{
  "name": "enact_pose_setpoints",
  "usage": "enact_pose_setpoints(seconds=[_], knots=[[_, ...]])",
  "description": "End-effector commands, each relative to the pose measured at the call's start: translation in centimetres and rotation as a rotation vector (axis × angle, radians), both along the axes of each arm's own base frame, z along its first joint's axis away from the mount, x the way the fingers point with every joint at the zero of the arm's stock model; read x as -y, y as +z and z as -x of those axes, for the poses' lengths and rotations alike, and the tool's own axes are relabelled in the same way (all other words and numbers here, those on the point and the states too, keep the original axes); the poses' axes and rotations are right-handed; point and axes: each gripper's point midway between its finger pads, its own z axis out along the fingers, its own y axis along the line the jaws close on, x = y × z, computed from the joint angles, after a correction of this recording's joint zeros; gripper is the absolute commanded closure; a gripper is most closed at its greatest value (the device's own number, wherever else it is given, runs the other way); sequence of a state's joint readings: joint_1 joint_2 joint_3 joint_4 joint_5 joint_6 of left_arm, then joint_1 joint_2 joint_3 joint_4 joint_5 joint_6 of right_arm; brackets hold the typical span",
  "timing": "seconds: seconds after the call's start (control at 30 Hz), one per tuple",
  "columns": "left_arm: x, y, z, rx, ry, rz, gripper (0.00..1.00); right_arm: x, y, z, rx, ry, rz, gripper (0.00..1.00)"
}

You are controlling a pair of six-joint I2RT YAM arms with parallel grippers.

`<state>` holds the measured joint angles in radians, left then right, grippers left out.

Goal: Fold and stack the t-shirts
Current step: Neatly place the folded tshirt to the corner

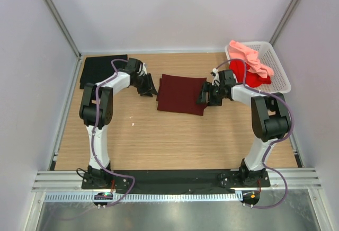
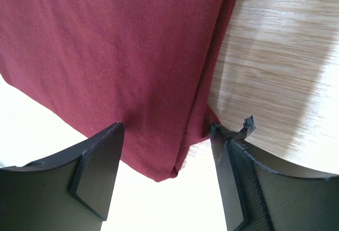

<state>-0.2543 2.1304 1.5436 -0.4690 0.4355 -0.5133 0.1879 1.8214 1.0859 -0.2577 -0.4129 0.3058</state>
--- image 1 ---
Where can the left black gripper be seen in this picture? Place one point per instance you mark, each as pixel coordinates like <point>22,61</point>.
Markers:
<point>149,89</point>

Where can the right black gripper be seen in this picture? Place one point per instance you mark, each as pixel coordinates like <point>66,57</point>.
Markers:
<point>207,87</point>

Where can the dark red t shirt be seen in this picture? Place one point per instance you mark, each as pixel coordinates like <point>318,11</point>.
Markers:
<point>180,94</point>

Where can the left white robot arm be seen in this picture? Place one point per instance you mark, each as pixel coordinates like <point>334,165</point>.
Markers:
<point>96,112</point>

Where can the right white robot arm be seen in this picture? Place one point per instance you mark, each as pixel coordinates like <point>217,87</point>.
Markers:
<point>270,118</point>

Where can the bright red t shirt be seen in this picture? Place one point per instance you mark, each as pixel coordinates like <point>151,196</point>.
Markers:
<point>252,79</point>

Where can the folded black t shirt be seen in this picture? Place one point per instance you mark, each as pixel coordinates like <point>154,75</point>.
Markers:
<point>96,69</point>

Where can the pink t shirt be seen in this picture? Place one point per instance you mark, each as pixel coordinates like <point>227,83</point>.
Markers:
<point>237,50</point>

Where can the white plastic basket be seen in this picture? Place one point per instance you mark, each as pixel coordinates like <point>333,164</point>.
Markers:
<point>267,56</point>

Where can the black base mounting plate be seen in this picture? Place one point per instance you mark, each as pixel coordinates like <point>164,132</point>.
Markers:
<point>173,182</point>

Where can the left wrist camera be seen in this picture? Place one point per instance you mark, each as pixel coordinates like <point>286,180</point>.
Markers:
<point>143,69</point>

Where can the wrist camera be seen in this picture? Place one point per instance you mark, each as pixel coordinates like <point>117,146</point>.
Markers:
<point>143,69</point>
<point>215,73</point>

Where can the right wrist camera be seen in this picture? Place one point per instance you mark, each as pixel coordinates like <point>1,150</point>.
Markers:
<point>215,73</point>

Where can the left aluminium frame post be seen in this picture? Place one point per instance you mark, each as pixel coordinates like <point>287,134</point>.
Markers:
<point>59,21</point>

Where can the aluminium frame post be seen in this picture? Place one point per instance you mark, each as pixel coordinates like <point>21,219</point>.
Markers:
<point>284,20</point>
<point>59,21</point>

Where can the white slotted cable duct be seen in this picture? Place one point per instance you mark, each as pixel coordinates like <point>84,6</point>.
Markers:
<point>106,197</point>

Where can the right aluminium frame post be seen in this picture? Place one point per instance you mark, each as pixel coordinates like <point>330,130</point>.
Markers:
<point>284,20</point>

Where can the aluminium front rail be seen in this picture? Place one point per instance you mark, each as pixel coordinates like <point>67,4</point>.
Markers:
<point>296,178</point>

